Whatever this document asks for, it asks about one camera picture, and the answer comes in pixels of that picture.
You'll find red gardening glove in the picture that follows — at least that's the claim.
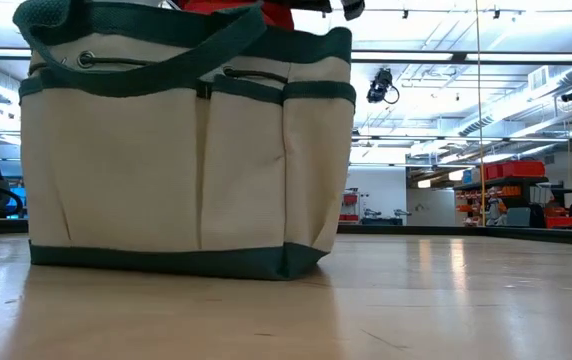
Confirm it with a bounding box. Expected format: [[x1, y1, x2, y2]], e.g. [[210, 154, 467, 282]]
[[179, 0, 296, 31]]

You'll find cream and green gardening bag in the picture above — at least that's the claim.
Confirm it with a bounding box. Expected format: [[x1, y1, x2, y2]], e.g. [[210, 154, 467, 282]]
[[12, 0, 358, 282]]

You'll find red tool cart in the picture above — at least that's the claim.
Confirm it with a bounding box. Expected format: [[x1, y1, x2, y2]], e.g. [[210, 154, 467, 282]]
[[338, 188, 361, 224]]

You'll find black storage shelf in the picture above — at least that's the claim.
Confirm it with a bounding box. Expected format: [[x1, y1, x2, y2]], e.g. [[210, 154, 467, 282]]
[[453, 159, 550, 227]]

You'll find black overhead camera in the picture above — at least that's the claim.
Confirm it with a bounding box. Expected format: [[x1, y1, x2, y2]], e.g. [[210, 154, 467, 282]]
[[365, 68, 401, 105]]

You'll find yellow hanging cable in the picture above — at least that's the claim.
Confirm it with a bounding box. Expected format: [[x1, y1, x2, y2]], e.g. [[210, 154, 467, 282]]
[[474, 0, 487, 227]]

